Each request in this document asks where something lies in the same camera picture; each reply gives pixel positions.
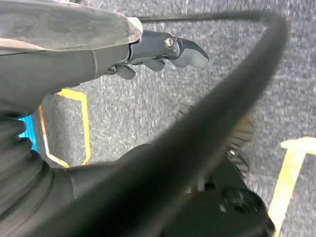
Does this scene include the blue metal shelf rack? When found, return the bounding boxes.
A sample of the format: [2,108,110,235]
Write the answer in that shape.
[18,115,38,153]

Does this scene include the yellow floor tape mark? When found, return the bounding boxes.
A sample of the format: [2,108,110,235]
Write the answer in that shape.
[38,88,91,169]
[268,136,316,237]

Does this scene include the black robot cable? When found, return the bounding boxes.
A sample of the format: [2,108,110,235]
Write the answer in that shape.
[25,11,289,237]

